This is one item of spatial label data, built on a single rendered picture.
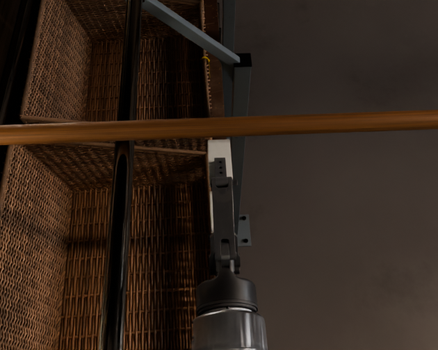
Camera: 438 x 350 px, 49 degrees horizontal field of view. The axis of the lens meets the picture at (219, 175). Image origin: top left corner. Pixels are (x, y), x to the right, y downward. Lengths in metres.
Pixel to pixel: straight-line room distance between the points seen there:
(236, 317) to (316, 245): 1.43
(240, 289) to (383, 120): 0.35
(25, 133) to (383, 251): 1.56
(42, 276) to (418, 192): 1.56
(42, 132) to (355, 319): 1.43
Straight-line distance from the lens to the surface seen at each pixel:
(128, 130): 0.73
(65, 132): 0.75
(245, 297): 0.59
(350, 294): 1.93
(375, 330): 1.92
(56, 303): 1.29
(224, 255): 0.57
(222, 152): 0.63
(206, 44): 1.12
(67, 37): 1.64
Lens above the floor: 1.78
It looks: 58 degrees down
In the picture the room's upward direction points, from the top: straight up
